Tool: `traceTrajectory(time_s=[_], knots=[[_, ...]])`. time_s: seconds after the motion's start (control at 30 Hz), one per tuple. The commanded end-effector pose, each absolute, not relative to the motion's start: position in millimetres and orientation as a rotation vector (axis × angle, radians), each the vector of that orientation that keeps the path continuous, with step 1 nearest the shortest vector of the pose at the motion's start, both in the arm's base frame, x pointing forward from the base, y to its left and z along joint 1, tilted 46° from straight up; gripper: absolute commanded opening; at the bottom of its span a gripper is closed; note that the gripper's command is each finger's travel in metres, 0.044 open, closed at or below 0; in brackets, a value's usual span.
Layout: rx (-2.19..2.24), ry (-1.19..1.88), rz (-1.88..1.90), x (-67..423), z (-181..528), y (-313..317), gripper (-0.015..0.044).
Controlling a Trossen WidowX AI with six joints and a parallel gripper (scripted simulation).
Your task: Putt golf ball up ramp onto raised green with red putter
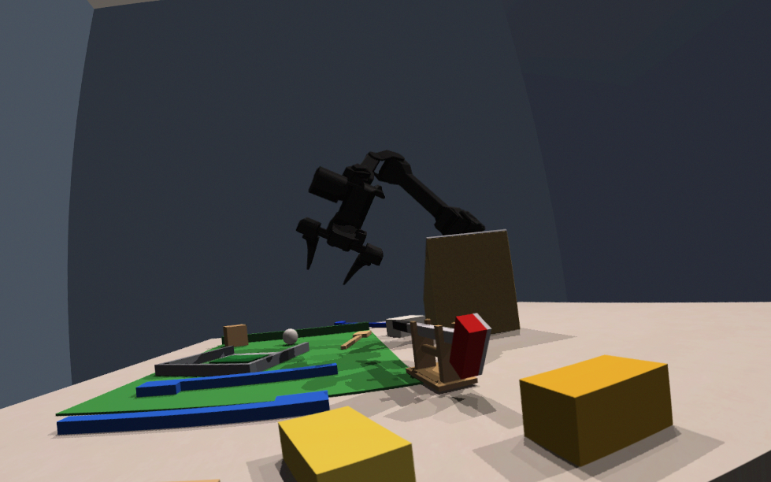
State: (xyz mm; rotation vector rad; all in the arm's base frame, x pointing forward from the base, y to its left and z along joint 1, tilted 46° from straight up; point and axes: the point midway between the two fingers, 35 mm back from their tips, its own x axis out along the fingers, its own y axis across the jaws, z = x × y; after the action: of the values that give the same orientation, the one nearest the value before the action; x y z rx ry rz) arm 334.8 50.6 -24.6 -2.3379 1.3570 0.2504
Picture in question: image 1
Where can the green flat mat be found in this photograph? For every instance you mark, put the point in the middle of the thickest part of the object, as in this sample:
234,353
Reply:
367,365

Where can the blue flat bar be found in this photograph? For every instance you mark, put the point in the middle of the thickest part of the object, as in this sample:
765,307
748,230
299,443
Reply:
170,387
283,406

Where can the white golf ball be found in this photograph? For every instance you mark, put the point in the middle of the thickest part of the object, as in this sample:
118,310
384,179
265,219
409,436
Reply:
290,336

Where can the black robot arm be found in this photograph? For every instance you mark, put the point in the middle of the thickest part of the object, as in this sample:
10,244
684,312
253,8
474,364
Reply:
354,190

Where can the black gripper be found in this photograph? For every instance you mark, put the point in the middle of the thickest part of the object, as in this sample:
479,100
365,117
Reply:
312,229

